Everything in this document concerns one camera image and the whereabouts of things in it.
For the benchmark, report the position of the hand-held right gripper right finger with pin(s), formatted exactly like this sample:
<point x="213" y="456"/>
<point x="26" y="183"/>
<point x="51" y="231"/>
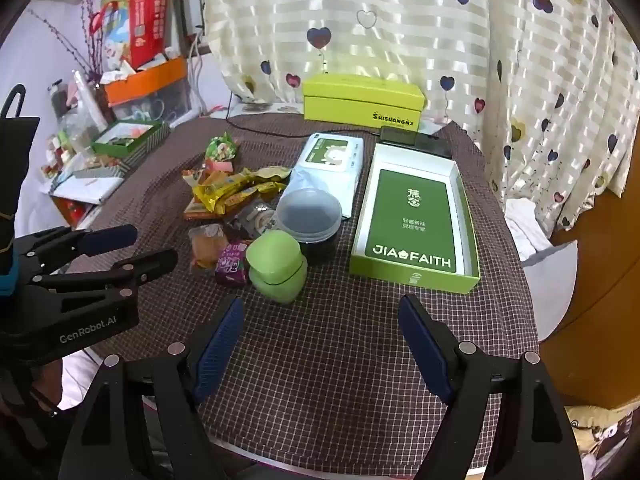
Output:
<point x="425" y="350"/>

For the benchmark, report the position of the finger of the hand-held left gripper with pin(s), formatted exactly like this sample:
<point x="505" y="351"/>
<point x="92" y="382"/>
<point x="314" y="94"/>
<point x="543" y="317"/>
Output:
<point x="150" y="263"/>
<point x="107" y="238"/>

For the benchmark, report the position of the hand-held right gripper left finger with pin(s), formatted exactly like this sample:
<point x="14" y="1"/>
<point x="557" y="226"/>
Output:
<point x="220" y="345"/>

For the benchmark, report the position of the clear sponge cake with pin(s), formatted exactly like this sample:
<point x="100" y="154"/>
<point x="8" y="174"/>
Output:
<point x="207" y="252"/>

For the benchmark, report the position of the lime green box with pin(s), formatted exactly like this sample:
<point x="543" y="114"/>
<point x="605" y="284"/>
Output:
<point x="410" y="280"/>
<point x="360" y="102"/>

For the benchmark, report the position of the purple snack packet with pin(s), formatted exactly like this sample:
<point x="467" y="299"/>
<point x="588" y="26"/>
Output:
<point x="231" y="265"/>

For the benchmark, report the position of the orange white snack packet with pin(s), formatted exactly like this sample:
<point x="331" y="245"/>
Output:
<point x="215" y="180"/>

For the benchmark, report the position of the dark pastry packet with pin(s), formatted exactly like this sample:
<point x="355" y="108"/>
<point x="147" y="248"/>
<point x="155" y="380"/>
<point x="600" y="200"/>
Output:
<point x="257" y="220"/>

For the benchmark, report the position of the pink jelly cup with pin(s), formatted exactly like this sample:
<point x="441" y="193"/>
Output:
<point x="221" y="166"/>

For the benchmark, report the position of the green cartoon snack packet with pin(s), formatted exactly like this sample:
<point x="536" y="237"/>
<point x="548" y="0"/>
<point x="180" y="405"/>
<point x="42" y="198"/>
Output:
<point x="222" y="149"/>

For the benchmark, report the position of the white flat box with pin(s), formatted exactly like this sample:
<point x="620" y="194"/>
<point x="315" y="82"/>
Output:
<point x="85" y="187"/>

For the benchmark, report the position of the green striped gift box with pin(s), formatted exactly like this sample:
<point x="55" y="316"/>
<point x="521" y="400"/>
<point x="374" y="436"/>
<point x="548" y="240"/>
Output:
<point x="145" y="147"/>

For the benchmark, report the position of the small lime green jar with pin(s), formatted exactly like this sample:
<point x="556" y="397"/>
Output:
<point x="272" y="260"/>

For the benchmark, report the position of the brown checked tablecloth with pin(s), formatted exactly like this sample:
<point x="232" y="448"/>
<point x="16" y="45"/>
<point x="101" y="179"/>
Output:
<point x="325" y="360"/>

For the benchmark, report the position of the clear plastic bag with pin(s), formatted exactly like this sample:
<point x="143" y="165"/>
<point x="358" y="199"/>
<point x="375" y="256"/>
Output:
<point x="82" y="110"/>

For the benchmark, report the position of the green printed card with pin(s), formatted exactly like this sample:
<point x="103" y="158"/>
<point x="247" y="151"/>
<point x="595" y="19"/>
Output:
<point x="410" y="210"/>

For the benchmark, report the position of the grey round seat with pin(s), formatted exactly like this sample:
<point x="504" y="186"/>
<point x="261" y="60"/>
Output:
<point x="552" y="290"/>

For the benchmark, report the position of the clear storage bin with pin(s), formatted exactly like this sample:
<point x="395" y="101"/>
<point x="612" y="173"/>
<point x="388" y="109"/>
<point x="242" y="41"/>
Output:
<point x="160" y="105"/>

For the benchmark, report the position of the white cloth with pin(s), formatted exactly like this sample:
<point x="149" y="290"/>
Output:
<point x="525" y="230"/>

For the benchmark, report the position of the black tub with clear lid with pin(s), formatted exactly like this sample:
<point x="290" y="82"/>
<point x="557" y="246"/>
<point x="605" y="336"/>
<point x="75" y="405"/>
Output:
<point x="307" y="215"/>

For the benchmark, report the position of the orange cardboard box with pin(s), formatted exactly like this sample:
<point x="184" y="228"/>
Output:
<point x="150" y="80"/>

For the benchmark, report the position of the wooden cabinet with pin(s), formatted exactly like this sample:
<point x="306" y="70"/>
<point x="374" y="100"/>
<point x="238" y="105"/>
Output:
<point x="600" y="310"/>

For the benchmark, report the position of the purple flower branches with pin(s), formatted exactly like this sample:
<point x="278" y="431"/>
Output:
<point x="95" y="55"/>

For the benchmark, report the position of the cartoon printed cloth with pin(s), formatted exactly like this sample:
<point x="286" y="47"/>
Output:
<point x="595" y="427"/>

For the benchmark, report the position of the colourful paper bag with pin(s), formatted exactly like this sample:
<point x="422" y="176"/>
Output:
<point x="114" y="35"/>

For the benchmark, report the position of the white green wet wipes pack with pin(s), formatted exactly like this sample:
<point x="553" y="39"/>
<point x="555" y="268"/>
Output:
<point x="327" y="160"/>

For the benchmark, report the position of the black smartphone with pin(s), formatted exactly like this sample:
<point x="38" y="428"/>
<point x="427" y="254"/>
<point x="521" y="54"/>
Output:
<point x="400" y="136"/>

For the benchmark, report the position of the red gift bag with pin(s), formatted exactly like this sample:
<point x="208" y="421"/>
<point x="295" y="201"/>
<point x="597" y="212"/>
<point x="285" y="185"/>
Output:
<point x="147" y="25"/>

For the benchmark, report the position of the closed lime green box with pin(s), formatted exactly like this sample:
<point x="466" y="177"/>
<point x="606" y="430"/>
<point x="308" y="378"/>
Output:
<point x="360" y="102"/>

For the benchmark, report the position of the heart print striped curtain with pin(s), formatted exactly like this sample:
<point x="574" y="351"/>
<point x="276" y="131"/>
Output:
<point x="400" y="35"/>

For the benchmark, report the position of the dark window frame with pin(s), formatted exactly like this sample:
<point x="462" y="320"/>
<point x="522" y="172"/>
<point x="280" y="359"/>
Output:
<point x="184" y="10"/>

